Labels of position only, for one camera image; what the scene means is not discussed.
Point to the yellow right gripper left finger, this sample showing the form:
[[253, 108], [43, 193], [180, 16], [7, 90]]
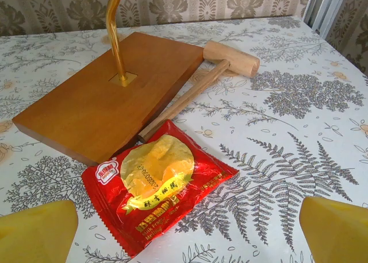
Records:
[[34, 234]]

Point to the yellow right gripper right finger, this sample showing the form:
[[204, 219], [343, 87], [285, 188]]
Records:
[[339, 234]]

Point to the red snack packet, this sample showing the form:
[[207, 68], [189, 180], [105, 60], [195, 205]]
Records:
[[161, 188]]

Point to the wooden rack base board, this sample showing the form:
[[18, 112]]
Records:
[[86, 108]]

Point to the wooden mallet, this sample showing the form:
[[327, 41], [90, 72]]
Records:
[[230, 56]]

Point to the aluminium frame post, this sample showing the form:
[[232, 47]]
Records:
[[325, 7]]

